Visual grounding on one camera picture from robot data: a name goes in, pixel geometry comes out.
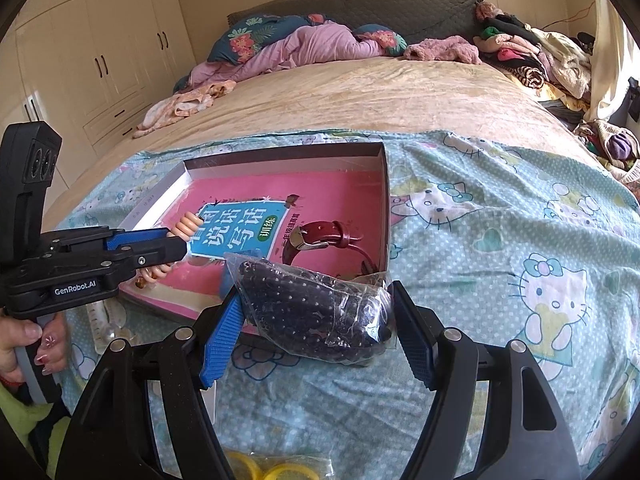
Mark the black device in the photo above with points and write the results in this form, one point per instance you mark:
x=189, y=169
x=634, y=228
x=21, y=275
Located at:
x=634, y=100

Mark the basket of clothes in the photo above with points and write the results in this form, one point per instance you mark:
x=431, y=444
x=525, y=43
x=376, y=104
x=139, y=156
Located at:
x=617, y=147

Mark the pink quilt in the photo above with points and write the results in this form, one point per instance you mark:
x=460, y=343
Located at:
x=310, y=45

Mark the cream wardrobe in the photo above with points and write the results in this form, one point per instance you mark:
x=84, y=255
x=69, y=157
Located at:
x=90, y=50

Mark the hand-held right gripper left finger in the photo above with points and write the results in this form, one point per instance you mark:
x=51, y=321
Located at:
x=222, y=340

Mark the dark floral pillow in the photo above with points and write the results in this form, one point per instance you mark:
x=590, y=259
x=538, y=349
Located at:
x=242, y=40
x=392, y=40

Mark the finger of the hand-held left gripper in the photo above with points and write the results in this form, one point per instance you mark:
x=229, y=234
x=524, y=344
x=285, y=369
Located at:
x=155, y=257
x=140, y=237

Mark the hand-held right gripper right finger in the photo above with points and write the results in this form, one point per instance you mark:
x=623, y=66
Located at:
x=412, y=332

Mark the small clear plastic bag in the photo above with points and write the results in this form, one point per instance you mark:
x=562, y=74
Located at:
x=107, y=325

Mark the pink book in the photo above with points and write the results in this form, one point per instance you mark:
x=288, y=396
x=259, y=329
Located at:
x=240, y=190

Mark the peach crumpled garment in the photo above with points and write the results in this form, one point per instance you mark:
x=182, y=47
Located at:
x=185, y=102

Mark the beige bedspread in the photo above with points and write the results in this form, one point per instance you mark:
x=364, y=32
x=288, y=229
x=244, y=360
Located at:
x=350, y=90

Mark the yellow bangles in clear bag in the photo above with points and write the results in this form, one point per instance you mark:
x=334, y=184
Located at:
x=245, y=466

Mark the pink fuzzy garment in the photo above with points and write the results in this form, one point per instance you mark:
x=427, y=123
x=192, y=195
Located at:
x=445, y=50

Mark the cream curtain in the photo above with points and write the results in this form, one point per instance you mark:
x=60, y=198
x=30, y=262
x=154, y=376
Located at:
x=610, y=50

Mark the pile of mixed clothes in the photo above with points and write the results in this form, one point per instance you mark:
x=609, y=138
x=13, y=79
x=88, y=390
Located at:
x=535, y=55

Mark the dark shallow cardboard box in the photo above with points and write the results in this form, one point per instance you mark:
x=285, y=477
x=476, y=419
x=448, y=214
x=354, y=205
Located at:
x=280, y=156

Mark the person's left hand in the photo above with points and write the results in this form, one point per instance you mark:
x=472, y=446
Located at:
x=15, y=332

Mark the light blue cartoon printed blanket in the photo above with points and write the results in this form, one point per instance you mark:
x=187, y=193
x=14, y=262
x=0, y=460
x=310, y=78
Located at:
x=500, y=240

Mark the grey quilted headboard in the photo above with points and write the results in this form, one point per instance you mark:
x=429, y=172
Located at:
x=375, y=7

